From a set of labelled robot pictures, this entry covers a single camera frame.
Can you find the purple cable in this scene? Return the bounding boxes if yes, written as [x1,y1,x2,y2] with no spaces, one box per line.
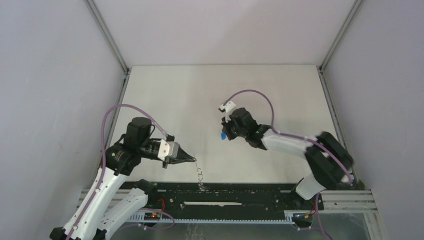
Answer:
[64,103,175,240]
[222,89,354,184]

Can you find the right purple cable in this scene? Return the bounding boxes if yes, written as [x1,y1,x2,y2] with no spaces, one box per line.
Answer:
[222,89,354,184]

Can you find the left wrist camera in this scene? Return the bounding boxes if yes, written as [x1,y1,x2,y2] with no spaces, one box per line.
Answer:
[157,139,180,160]

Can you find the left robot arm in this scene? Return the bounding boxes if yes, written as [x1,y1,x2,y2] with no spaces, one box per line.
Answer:
[49,117,196,240]

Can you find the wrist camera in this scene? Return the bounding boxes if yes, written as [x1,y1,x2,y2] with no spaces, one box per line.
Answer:
[157,139,180,160]
[218,101,237,114]

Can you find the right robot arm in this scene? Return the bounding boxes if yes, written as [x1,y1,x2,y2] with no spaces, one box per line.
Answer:
[218,103,354,209]

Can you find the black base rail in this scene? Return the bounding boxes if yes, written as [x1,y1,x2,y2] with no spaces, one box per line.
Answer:
[115,181,327,222]

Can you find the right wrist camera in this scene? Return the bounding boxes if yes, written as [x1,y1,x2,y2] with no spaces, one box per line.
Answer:
[218,101,237,114]

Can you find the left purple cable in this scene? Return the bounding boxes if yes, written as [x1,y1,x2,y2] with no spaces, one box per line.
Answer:
[64,103,175,240]

